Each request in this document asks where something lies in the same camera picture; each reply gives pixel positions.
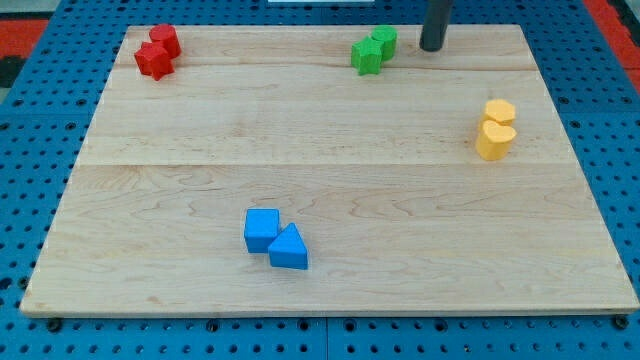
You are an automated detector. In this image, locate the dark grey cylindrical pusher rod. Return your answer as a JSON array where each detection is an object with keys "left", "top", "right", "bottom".
[{"left": 419, "top": 0, "right": 454, "bottom": 52}]

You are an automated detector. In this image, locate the light wooden board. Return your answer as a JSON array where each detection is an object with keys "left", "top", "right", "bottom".
[{"left": 21, "top": 25, "right": 639, "bottom": 318}]

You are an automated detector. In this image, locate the red cylinder block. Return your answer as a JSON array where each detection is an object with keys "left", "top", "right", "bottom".
[{"left": 149, "top": 24, "right": 181, "bottom": 59}]

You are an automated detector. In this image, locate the yellow heart block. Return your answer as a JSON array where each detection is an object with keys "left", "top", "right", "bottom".
[{"left": 475, "top": 120, "right": 517, "bottom": 161}]

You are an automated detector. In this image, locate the green cylinder block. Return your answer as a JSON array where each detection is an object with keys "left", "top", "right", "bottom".
[{"left": 371, "top": 25, "right": 398, "bottom": 62}]

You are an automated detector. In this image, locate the yellow hexagon block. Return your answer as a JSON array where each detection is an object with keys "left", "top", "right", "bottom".
[{"left": 479, "top": 99, "right": 516, "bottom": 127}]

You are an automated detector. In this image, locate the red star block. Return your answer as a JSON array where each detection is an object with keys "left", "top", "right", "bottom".
[{"left": 134, "top": 42, "right": 174, "bottom": 81}]

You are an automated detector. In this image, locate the blue cube block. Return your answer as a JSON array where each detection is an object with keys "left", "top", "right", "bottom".
[{"left": 244, "top": 208, "right": 281, "bottom": 253}]

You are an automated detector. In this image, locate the green star block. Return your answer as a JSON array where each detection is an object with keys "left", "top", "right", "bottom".
[{"left": 351, "top": 37, "right": 383, "bottom": 76}]

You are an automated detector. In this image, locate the blue triangle block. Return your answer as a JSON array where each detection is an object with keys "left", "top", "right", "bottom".
[{"left": 268, "top": 223, "right": 309, "bottom": 270}]

